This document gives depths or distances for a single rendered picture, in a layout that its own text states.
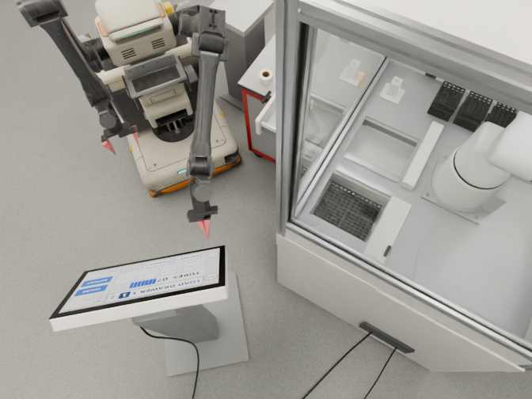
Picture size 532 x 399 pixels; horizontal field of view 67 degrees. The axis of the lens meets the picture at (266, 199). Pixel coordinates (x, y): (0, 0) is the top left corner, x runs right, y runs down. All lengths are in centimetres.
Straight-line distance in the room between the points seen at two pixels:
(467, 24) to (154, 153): 211
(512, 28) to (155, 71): 146
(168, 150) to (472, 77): 212
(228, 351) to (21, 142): 205
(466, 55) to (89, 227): 250
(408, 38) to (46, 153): 284
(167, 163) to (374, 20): 202
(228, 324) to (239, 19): 170
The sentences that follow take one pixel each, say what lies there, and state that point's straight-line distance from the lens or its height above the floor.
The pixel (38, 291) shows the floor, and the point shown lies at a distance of 281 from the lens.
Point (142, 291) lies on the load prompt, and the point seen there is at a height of 116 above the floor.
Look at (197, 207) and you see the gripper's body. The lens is 134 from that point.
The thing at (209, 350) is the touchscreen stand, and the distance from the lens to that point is 237.
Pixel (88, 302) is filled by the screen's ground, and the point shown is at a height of 116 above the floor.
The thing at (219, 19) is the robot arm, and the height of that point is 149.
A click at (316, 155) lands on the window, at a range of 92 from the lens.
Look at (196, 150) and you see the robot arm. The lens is 130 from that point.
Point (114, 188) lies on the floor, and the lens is 284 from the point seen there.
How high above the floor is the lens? 238
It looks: 66 degrees down
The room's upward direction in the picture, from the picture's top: 4 degrees counter-clockwise
